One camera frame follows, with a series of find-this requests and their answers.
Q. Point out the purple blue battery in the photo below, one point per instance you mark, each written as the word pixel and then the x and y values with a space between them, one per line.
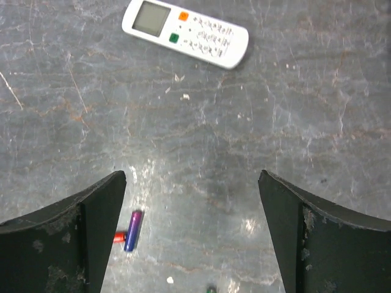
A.
pixel 133 231

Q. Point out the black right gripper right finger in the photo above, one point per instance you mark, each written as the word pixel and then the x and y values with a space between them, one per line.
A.
pixel 321 246

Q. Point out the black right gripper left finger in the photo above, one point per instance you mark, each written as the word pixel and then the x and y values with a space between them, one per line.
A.
pixel 65 246

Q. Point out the orange red battery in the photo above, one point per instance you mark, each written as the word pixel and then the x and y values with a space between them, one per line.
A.
pixel 119 237

